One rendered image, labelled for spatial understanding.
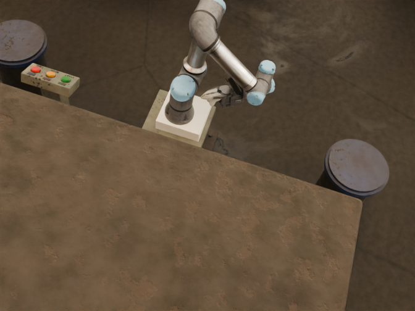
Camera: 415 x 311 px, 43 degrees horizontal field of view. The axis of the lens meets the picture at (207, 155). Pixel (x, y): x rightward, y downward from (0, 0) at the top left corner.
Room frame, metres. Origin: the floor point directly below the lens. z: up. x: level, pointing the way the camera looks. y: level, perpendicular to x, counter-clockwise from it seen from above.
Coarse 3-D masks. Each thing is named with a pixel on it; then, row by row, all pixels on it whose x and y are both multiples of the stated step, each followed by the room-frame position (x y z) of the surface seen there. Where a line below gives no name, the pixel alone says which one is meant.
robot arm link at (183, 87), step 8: (176, 80) 1.60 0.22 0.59; (184, 80) 1.61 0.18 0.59; (192, 80) 1.62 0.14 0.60; (176, 88) 1.56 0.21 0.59; (184, 88) 1.57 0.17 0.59; (192, 88) 1.58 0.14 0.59; (176, 96) 1.53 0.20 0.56; (184, 96) 1.53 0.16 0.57; (192, 96) 1.56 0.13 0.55; (176, 104) 1.53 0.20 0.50; (184, 104) 1.53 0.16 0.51
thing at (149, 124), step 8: (160, 96) 1.71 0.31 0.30; (160, 104) 1.66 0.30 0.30; (152, 112) 1.60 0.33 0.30; (152, 120) 1.55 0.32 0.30; (208, 120) 1.62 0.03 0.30; (144, 128) 1.49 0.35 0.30; (152, 128) 1.50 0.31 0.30; (208, 128) 1.59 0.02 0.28; (168, 136) 1.47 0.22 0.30; (176, 136) 1.48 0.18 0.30; (200, 136) 1.51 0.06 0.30; (192, 144) 1.45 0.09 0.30; (200, 144) 1.46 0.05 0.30
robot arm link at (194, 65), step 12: (204, 0) 1.73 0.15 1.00; (216, 0) 1.74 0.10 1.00; (216, 12) 1.68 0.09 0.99; (216, 24) 1.64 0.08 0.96; (192, 48) 1.69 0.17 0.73; (192, 60) 1.68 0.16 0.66; (204, 60) 1.71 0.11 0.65; (180, 72) 1.69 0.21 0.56; (192, 72) 1.67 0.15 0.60; (204, 72) 1.72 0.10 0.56
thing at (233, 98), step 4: (220, 88) 1.58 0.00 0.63; (224, 88) 1.58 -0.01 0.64; (228, 88) 1.58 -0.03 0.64; (232, 88) 1.58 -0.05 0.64; (240, 88) 1.61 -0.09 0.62; (220, 92) 1.56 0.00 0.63; (224, 92) 1.55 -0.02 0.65; (228, 92) 1.55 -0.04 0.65; (232, 92) 1.56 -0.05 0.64; (244, 92) 1.58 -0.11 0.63; (228, 96) 1.54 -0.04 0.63; (232, 96) 1.55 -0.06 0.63; (236, 96) 1.58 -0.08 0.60; (240, 96) 1.59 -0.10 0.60; (244, 96) 1.58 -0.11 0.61; (220, 100) 1.55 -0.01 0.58; (224, 100) 1.54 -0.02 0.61; (228, 100) 1.54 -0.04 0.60; (232, 100) 1.54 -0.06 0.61; (236, 100) 1.57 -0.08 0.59; (240, 100) 1.58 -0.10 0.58; (220, 104) 1.53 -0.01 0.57; (224, 104) 1.52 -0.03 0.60; (228, 104) 1.54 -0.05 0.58; (232, 104) 1.54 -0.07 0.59; (224, 108) 1.51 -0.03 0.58
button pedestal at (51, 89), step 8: (32, 64) 1.52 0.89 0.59; (24, 72) 1.45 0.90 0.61; (32, 72) 1.46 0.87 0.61; (40, 72) 1.48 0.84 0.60; (56, 72) 1.51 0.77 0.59; (24, 80) 1.42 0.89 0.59; (32, 80) 1.42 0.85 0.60; (40, 80) 1.42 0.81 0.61; (56, 80) 1.45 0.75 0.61; (72, 80) 1.47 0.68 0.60; (40, 88) 1.45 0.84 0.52; (48, 88) 1.41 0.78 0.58; (56, 88) 1.41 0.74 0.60; (64, 88) 1.41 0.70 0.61; (72, 88) 1.43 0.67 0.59; (48, 96) 1.44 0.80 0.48; (56, 96) 1.44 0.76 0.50; (64, 96) 1.47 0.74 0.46
